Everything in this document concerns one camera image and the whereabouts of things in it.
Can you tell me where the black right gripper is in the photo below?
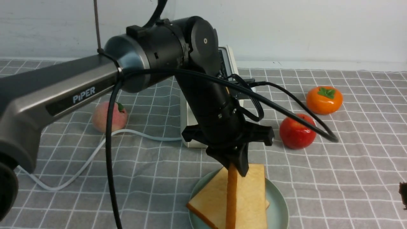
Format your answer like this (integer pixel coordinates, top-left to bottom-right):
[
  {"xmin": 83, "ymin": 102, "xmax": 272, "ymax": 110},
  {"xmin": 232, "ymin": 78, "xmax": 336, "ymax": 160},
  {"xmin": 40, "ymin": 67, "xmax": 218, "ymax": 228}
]
[{"xmin": 399, "ymin": 182, "xmax": 407, "ymax": 210}]

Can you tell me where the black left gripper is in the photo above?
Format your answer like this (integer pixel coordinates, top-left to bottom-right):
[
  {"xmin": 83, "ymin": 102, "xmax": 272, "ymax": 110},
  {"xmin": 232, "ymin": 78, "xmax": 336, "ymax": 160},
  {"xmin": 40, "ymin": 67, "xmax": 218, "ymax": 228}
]
[{"xmin": 175, "ymin": 73, "xmax": 274, "ymax": 177}]

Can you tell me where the toast slice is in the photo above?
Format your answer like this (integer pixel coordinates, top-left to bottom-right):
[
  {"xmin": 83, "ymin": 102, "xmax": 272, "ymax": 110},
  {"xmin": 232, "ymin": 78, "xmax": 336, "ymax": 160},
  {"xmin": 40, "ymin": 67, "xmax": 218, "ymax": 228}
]
[
  {"xmin": 186, "ymin": 164, "xmax": 268, "ymax": 229},
  {"xmin": 225, "ymin": 163, "xmax": 240, "ymax": 229}
]

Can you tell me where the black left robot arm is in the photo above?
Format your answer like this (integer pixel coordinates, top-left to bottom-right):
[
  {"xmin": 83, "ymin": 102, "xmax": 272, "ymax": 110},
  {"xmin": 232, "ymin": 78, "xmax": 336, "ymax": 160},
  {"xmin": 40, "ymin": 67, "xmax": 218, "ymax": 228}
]
[{"xmin": 0, "ymin": 16, "xmax": 274, "ymax": 219}]

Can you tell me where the red apple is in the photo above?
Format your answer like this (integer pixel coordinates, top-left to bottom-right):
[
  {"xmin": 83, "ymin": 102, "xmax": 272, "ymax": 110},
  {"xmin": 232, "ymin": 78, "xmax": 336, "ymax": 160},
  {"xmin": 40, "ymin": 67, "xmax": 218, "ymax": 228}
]
[{"xmin": 279, "ymin": 117, "xmax": 316, "ymax": 150}]

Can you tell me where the light green round plate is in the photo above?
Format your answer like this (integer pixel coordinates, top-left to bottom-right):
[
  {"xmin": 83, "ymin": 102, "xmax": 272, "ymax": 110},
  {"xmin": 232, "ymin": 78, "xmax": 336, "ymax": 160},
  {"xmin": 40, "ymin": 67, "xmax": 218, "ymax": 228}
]
[{"xmin": 188, "ymin": 168, "xmax": 289, "ymax": 229}]

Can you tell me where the grey checked tablecloth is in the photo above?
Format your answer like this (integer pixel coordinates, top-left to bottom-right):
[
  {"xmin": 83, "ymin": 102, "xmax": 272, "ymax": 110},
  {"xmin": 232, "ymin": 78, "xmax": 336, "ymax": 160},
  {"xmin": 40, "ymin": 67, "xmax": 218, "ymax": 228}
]
[{"xmin": 1, "ymin": 68, "xmax": 406, "ymax": 229}]

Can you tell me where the orange persimmon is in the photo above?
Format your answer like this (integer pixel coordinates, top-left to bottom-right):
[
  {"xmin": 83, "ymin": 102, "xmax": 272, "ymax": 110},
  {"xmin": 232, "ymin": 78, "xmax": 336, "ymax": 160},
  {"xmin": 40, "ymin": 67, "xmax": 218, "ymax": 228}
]
[{"xmin": 306, "ymin": 86, "xmax": 343, "ymax": 115}]

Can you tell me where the pink peach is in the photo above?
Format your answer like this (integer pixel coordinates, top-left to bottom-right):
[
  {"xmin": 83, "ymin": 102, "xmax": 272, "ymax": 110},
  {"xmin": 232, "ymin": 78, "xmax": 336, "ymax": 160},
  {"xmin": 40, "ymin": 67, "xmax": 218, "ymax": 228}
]
[{"xmin": 92, "ymin": 101, "xmax": 128, "ymax": 134}]

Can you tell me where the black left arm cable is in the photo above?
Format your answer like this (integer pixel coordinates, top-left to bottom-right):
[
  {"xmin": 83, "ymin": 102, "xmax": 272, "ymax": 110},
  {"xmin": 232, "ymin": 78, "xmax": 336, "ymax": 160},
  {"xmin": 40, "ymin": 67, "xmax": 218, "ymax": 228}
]
[{"xmin": 105, "ymin": 0, "xmax": 339, "ymax": 229}]

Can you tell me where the white toaster power cord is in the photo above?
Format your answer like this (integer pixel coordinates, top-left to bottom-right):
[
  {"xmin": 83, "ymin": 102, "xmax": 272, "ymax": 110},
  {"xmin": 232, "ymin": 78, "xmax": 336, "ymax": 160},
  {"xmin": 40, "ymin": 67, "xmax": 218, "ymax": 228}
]
[{"xmin": 16, "ymin": 129, "xmax": 183, "ymax": 191}]

